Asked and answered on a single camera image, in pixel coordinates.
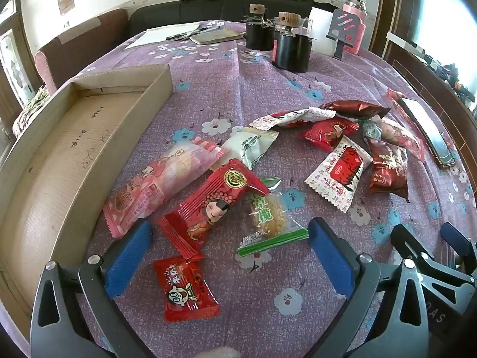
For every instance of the red wall plaque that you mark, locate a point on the red wall plaque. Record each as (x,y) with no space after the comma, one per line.
(66,3)

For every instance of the black canister with wooden knob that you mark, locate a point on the black canister with wooden knob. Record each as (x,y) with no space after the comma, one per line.
(259,31)
(290,50)

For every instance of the white paper sheet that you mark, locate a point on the white paper sheet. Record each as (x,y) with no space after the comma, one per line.
(156,35)

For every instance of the shiny dark red snack packet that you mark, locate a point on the shiny dark red snack packet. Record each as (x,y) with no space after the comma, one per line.
(357,109)

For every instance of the brown notebook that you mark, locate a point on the brown notebook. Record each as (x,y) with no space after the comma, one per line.
(218,36)

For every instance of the wooden framed window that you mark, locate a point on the wooden framed window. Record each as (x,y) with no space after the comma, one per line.
(447,3)

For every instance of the small red cartoon face packet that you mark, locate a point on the small red cartoon face packet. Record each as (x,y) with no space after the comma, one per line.
(186,291)

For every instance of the shallow cardboard box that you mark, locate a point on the shallow cardboard box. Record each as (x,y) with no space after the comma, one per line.
(56,175)

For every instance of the pink thermos bottle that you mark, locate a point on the pink thermos bottle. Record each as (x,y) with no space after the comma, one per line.
(358,11)

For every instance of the black sofa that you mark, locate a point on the black sofa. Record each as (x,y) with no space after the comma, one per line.
(167,13)

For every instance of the red packet with figure print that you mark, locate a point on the red packet with figure print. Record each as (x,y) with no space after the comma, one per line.
(328,130)

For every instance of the pink packet with green end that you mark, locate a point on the pink packet with green end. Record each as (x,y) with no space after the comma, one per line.
(398,134)

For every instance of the clear green-edged rice cake packet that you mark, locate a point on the clear green-edged rice cake packet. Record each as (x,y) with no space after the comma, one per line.
(266,216)

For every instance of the white and green snack packet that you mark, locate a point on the white and green snack packet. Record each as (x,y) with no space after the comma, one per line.
(249,145)

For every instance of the grey phone stand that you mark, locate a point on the grey phone stand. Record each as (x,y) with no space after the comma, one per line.
(344,26)

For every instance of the floral cushion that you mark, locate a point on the floral cushion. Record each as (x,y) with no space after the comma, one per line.
(31,112)

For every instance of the black pen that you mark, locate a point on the black pen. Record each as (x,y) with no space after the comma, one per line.
(208,30)
(182,35)

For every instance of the brown armchair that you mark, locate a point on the brown armchair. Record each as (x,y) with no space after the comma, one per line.
(82,44)

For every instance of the black smartphone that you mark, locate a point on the black smartphone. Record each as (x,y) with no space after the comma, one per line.
(428,130)

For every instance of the long pink snack packet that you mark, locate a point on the long pink snack packet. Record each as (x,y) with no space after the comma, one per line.
(156,182)

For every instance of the white and red packet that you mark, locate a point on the white and red packet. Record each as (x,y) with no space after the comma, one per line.
(287,117)

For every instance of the red packet with cartoon lady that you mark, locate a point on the red packet with cartoon lady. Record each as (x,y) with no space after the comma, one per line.
(208,212)

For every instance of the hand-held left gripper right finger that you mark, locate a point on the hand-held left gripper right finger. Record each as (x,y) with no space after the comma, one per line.
(329,257)

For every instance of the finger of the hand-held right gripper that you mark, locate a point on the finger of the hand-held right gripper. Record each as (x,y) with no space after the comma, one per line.
(460,242)
(428,259)

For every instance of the flat red patterned packet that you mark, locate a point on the flat red patterned packet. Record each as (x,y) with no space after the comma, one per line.
(394,99)

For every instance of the glass panel door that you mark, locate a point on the glass panel door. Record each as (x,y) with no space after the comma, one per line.
(15,56)

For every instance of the pile of dark small items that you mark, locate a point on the pile of dark small items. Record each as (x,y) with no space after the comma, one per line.
(451,74)

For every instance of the white packet red black label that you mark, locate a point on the white packet red black label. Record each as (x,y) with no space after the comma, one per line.
(335,175)

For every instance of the white plastic container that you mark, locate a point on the white plastic container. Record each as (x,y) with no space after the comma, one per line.
(321,31)

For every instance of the purple floral tablecloth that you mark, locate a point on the purple floral tablecloth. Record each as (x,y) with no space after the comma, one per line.
(261,82)

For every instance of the dark red gold print packet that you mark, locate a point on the dark red gold print packet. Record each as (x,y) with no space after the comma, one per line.
(387,167)

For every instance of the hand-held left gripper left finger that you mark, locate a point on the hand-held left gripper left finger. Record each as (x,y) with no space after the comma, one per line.
(128,257)

